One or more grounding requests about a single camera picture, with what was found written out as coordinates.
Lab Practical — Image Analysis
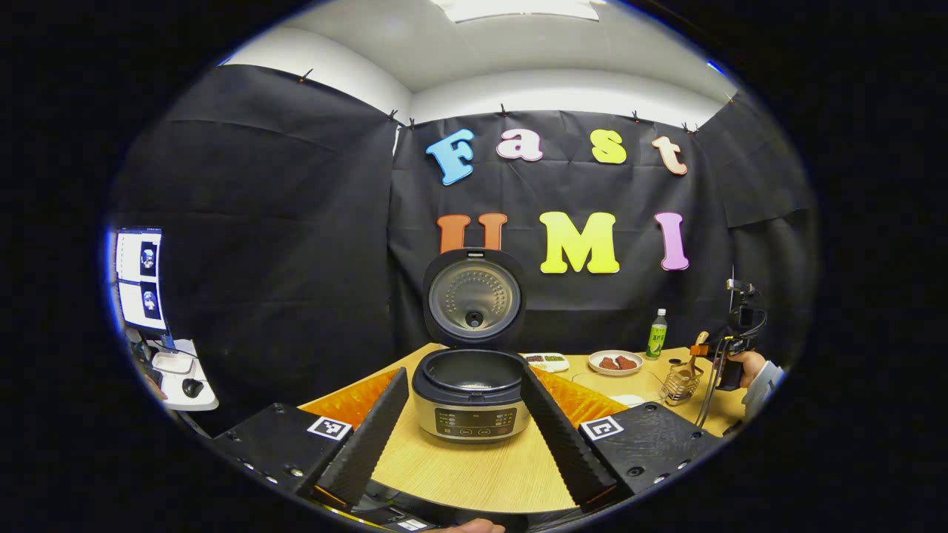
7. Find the white divided bean dish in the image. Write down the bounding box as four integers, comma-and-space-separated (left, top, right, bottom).
521, 352, 571, 373

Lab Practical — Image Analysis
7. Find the white side desk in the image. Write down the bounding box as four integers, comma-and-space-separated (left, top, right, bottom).
130, 337, 220, 412

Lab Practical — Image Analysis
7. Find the black backdrop cloth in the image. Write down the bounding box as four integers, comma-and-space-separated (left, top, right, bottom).
111, 65, 819, 438

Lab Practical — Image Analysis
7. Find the wire mesh chopstick holder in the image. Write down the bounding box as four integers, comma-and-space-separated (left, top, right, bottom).
661, 361, 703, 406

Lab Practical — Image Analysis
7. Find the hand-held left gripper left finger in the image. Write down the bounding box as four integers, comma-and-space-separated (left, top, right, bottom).
211, 367, 410, 512

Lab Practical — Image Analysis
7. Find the large ceiling light panel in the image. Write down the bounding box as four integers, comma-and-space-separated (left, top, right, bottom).
433, 0, 601, 23

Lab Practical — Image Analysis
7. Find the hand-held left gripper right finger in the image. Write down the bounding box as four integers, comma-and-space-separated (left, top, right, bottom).
521, 364, 723, 513

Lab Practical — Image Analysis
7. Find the white round plate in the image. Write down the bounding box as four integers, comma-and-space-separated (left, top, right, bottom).
588, 349, 644, 377

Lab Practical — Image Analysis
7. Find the green drink bottle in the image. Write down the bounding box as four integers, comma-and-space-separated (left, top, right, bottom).
646, 309, 668, 361

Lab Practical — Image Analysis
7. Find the wooden spoon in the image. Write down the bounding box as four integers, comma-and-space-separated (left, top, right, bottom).
678, 331, 710, 380

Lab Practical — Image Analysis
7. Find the black and silver rice cooker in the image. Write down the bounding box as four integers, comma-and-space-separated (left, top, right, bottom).
411, 248, 533, 443

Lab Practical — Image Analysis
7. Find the computer monitor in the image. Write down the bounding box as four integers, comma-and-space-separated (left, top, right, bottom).
113, 227, 170, 332

